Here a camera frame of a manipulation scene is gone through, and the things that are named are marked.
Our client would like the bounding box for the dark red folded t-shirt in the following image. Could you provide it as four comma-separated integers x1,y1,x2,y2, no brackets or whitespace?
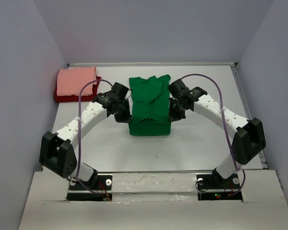
54,77,99,103

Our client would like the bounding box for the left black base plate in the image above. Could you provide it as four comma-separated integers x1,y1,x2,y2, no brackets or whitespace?
66,173,113,202

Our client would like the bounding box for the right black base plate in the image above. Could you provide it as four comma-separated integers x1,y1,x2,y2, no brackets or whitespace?
195,174,243,201

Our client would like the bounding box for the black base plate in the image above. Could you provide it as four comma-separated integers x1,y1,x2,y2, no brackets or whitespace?
195,174,243,201
66,173,113,202

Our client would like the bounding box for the pink folded t-shirt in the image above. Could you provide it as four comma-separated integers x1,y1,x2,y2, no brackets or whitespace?
57,67,96,96

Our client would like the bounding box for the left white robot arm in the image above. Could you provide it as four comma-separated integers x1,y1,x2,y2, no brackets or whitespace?
39,82,132,192

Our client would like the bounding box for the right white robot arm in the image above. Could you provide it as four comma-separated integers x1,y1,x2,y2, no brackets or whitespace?
168,79,266,188

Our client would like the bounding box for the green t-shirt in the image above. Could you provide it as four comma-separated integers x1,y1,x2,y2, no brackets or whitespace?
129,74,171,137

